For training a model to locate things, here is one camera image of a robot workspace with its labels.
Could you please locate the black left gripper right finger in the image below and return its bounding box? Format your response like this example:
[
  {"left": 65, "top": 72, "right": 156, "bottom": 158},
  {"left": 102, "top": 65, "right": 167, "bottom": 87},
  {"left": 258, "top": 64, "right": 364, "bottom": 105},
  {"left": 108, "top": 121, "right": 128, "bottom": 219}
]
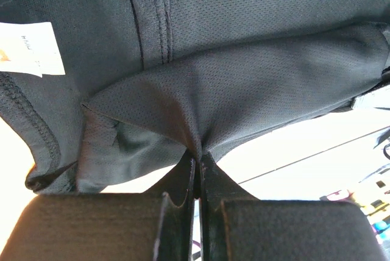
[{"left": 199, "top": 154, "right": 386, "bottom": 260}]

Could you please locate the black t shirt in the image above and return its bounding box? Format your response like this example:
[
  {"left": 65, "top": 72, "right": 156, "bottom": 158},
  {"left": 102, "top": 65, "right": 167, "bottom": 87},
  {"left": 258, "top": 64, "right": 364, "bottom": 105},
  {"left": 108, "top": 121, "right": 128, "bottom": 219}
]
[{"left": 1, "top": 0, "right": 389, "bottom": 193}]

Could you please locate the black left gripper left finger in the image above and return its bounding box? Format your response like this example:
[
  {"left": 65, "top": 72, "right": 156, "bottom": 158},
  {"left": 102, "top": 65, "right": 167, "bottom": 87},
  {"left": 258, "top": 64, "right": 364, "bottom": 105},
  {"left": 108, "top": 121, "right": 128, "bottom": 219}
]
[{"left": 1, "top": 152, "right": 196, "bottom": 261}]

